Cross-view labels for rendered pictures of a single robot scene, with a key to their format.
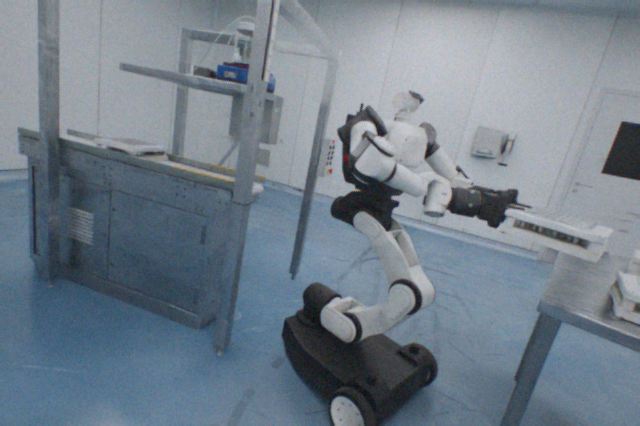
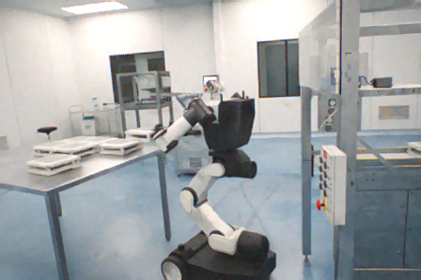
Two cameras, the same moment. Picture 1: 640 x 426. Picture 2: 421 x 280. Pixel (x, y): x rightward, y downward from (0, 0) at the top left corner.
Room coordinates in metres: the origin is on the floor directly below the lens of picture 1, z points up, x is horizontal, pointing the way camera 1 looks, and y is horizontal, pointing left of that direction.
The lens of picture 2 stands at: (3.50, -0.58, 1.35)
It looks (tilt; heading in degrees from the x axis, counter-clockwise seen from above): 12 degrees down; 173
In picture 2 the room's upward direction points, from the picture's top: 4 degrees counter-clockwise
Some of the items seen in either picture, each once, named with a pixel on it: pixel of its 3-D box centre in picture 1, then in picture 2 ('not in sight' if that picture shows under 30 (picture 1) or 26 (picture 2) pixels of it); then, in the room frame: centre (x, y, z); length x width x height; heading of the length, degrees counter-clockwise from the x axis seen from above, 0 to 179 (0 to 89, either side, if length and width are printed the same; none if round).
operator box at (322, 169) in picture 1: (326, 157); (333, 183); (2.41, 0.00, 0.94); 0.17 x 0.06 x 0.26; 165
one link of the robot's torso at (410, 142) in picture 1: (381, 152); (226, 121); (1.51, -0.23, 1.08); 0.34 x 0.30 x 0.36; 138
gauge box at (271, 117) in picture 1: (255, 119); (338, 113); (1.76, 0.38, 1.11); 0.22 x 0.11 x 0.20; 75
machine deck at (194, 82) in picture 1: (206, 85); (367, 90); (1.68, 0.61, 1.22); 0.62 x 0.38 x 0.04; 75
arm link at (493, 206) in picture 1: (481, 205); not in sight; (1.10, -0.52, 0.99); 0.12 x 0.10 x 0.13; 80
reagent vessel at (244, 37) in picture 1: (251, 45); not in sight; (1.67, 0.43, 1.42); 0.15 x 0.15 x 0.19
